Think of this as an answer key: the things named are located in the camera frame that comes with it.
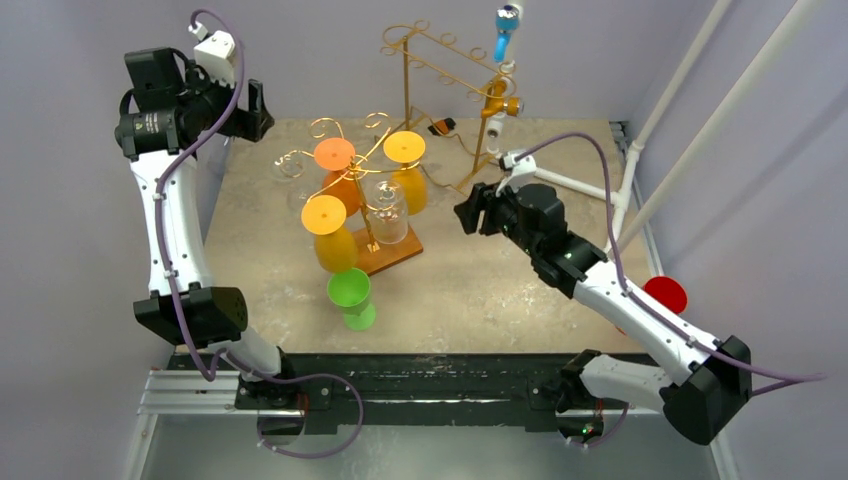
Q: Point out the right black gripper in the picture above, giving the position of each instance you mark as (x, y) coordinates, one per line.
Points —
(487, 210)

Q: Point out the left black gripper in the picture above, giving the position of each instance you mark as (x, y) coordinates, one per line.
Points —
(248, 124)

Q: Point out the tall clear flute glass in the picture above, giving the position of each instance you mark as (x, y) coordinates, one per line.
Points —
(298, 174)

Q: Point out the yellow goblet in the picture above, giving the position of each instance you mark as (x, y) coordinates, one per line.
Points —
(324, 217)
(406, 148)

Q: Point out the gold scroll glass rack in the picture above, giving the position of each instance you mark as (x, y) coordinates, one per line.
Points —
(367, 169)

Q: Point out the yellow goblet front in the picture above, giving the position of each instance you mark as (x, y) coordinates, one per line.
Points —
(324, 217)

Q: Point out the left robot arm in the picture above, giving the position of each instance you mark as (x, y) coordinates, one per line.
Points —
(175, 105)

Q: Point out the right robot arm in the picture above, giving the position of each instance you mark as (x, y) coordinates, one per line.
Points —
(636, 318)

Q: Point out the small orange black object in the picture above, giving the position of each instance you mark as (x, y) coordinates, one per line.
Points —
(443, 127)

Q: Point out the orange pipe fitting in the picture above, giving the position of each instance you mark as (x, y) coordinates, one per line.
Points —
(499, 97)

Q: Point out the green plastic goblet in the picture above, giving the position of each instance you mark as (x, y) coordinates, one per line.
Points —
(350, 292)

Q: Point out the red plastic goblet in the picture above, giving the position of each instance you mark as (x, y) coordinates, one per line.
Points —
(668, 292)

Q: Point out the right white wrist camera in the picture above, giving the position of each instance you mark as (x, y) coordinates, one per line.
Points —
(518, 168)

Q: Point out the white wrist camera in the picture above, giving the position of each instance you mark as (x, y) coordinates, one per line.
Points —
(216, 54)
(518, 168)

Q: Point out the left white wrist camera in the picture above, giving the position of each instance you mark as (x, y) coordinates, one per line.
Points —
(216, 54)

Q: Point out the gold rectangular wire rack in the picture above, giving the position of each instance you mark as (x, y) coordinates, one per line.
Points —
(467, 69)

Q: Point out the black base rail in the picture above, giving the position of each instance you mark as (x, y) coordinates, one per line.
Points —
(332, 390)

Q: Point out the white pvc pipe frame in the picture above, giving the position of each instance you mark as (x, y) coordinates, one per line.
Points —
(719, 161)

